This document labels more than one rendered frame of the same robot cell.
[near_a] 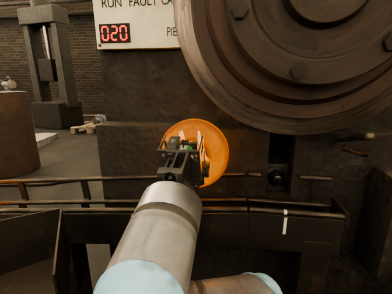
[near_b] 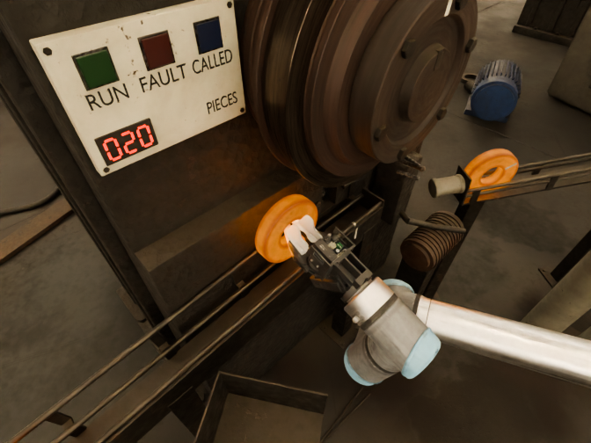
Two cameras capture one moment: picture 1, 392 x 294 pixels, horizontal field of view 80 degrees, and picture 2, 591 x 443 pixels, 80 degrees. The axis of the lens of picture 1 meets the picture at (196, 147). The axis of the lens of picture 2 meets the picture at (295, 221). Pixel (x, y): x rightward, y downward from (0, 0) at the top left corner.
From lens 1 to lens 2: 0.59 m
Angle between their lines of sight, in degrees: 53
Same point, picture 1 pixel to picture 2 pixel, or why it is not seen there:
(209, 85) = (314, 174)
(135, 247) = (411, 333)
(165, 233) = (409, 314)
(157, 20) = (192, 98)
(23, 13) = not seen: outside the picture
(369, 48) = (431, 120)
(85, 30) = not seen: outside the picture
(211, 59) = (324, 156)
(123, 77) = (146, 188)
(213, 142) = (308, 211)
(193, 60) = (302, 161)
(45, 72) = not seen: outside the picture
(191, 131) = (291, 215)
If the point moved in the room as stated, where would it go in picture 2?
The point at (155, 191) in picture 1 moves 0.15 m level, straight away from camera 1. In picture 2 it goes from (373, 298) to (296, 266)
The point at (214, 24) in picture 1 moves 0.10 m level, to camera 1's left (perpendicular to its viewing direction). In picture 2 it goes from (339, 134) to (300, 164)
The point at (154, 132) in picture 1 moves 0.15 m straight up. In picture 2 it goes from (225, 230) to (213, 172)
